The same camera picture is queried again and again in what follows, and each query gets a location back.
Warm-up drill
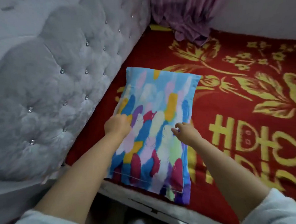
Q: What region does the pink curtain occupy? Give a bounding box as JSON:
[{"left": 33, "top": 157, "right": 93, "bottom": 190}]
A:
[{"left": 148, "top": 0, "right": 227, "bottom": 48}]

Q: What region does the person's left hand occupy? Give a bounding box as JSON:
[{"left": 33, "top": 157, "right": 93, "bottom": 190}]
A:
[{"left": 103, "top": 113, "right": 133, "bottom": 140}]

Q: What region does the person's left forearm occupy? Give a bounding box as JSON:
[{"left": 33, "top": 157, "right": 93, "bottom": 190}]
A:
[{"left": 32, "top": 128, "right": 128, "bottom": 223}]

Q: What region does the person's right forearm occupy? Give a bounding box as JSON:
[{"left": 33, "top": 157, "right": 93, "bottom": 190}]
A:
[{"left": 182, "top": 137, "right": 274, "bottom": 224}]

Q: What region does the colourful feather print pillow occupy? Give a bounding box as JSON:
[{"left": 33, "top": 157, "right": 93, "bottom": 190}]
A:
[{"left": 103, "top": 65, "right": 203, "bottom": 207}]

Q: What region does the white tufted headboard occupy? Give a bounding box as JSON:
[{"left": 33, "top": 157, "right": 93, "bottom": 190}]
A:
[{"left": 0, "top": 0, "right": 152, "bottom": 208}]

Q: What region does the red floral blanket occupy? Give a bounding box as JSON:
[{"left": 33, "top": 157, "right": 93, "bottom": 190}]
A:
[{"left": 62, "top": 20, "right": 296, "bottom": 224}]

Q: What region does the person's right hand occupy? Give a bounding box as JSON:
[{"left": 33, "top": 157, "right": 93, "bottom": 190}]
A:
[{"left": 170, "top": 121, "right": 203, "bottom": 146}]

